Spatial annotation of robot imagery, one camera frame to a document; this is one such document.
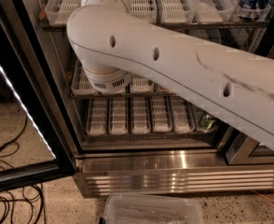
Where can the top wire shelf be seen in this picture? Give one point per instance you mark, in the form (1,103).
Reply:
(46,26)

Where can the wire shelf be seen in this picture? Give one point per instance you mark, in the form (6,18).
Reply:
(46,26)
(147,136)
(107,95)

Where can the green can bottom shelf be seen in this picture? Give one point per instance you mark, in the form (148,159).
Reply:
(207,122)

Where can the bottom wire shelf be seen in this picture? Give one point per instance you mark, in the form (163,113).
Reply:
(147,136)

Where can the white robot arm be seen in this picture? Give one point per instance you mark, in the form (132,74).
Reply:
(233,85)

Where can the open glass fridge door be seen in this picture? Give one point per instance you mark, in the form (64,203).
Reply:
(33,138)

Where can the middle wire shelf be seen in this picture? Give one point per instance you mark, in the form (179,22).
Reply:
(107,95)

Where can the stainless steel display fridge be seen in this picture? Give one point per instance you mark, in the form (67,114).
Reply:
(142,166)

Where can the right glass fridge door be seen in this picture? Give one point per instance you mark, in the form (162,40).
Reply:
(245,151)

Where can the clear plastic container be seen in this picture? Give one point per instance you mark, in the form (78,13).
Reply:
(127,208)

